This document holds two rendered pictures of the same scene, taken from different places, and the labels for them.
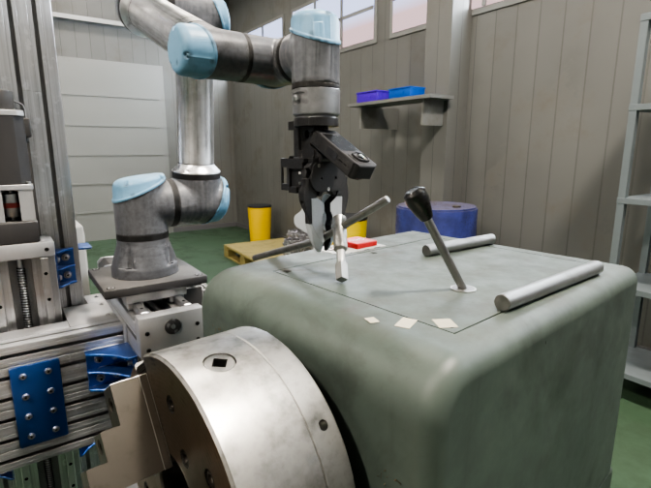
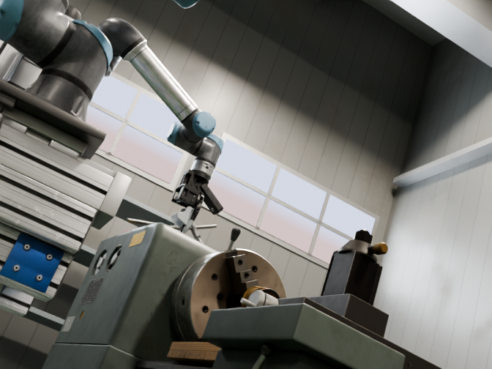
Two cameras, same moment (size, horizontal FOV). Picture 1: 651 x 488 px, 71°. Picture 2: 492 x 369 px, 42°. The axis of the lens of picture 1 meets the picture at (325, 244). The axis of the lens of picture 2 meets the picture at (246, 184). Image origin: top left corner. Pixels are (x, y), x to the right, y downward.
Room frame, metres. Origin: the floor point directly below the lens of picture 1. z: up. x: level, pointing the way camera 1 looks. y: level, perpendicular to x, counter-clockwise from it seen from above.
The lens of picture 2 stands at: (0.02, 1.86, 0.67)
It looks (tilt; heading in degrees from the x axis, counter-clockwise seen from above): 23 degrees up; 287
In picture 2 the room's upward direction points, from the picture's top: 20 degrees clockwise
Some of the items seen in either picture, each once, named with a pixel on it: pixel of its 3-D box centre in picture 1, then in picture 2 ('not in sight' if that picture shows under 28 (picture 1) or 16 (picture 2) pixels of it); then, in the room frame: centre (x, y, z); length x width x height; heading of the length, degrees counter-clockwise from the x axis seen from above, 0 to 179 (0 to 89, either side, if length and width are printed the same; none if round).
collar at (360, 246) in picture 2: not in sight; (359, 252); (0.12, 0.64, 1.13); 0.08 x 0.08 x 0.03
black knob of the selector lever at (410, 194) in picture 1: (418, 203); (234, 233); (0.61, -0.12, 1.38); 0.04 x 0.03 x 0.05; 131
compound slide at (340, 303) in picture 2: not in sight; (332, 318); (0.14, 0.62, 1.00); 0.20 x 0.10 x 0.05; 131
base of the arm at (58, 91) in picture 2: not in sight; (56, 105); (0.78, 0.84, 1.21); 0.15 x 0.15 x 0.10
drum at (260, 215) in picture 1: (260, 223); not in sight; (7.15, 1.04, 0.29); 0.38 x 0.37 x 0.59; 126
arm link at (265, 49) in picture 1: (271, 62); (186, 136); (0.82, 0.09, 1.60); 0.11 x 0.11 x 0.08; 38
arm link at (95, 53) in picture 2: not in sight; (77, 58); (0.78, 0.84, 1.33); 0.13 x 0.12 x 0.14; 56
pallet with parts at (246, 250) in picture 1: (274, 247); not in sight; (5.83, 0.66, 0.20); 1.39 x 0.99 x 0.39; 35
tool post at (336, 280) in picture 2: not in sight; (351, 282); (0.12, 0.64, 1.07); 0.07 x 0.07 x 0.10; 41
